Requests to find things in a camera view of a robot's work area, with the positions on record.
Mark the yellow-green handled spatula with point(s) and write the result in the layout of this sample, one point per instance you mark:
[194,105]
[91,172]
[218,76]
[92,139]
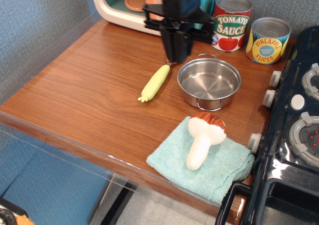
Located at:
[156,81]

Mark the grey stove knob top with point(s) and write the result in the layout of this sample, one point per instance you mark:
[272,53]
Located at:
[275,78]

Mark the stainless steel pot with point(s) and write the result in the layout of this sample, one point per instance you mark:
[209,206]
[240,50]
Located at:
[208,83]

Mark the tomato sauce can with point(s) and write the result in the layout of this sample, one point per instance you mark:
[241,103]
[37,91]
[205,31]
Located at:
[232,18]

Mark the black toy stove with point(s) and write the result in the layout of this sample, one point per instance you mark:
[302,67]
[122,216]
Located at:
[285,183]

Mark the light teal cloth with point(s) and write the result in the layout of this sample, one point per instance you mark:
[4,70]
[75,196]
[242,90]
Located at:
[225,163]

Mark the grey stove knob bottom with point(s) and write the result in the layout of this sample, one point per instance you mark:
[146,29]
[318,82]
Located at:
[254,142]

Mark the pineapple slices can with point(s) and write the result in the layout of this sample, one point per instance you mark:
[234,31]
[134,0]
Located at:
[267,40]

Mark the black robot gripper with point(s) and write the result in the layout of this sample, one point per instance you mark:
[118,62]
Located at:
[198,13]

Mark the plush mushroom toy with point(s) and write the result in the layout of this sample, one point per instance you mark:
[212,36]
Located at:
[207,130]

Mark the grey stove knob middle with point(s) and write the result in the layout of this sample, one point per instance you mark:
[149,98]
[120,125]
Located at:
[268,98]

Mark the teal toy microwave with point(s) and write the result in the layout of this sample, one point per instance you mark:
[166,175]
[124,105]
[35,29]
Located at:
[116,12]

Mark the grey stove knob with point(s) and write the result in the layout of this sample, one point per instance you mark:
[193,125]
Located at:
[268,98]
[275,78]
[254,142]

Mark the orange plate in microwave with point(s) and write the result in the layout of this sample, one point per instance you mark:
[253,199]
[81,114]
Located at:
[135,5]

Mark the black orange object corner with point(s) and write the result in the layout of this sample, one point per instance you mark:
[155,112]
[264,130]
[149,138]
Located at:
[11,214]

